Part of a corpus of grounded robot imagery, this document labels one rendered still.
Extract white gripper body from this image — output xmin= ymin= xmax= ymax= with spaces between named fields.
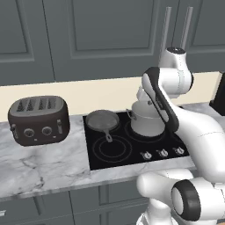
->
xmin=136 ymin=86 xmax=152 ymax=104

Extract silver pot with lid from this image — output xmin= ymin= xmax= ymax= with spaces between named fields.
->
xmin=126 ymin=99 xmax=167 ymax=138

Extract dark grey frying pan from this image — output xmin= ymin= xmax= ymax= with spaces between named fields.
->
xmin=85 ymin=109 xmax=121 ymax=143

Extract silver hob knob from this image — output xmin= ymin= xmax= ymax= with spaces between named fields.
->
xmin=140 ymin=150 xmax=153 ymax=161
xmin=156 ymin=148 xmax=170 ymax=158
xmin=172 ymin=146 xmax=185 ymax=156

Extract black hob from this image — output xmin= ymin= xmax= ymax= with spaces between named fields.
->
xmin=82 ymin=109 xmax=192 ymax=171

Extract black appliance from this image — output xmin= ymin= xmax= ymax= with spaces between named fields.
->
xmin=208 ymin=72 xmax=225 ymax=117

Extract dark brown four-slot toaster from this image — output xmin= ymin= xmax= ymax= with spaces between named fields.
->
xmin=7 ymin=95 xmax=71 ymax=147

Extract grey base cupboard door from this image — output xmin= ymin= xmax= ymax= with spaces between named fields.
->
xmin=69 ymin=180 xmax=150 ymax=225
xmin=0 ymin=191 xmax=76 ymax=225

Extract grey wall cupboard door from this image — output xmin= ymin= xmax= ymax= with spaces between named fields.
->
xmin=42 ymin=0 xmax=167 ymax=83
xmin=0 ymin=0 xmax=56 ymax=87
xmin=171 ymin=0 xmax=225 ymax=74

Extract silver bar cupboard handle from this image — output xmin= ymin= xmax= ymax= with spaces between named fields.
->
xmin=179 ymin=6 xmax=194 ymax=51

